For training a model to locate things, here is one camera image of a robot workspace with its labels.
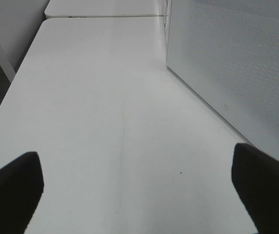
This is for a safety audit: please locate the white microwave door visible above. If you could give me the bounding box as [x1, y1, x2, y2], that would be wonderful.
[165, 0, 279, 169]

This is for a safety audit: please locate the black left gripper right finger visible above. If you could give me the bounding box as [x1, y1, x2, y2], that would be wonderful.
[231, 143, 279, 234]

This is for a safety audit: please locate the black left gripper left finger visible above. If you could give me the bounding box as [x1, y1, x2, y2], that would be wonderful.
[0, 152, 44, 234]

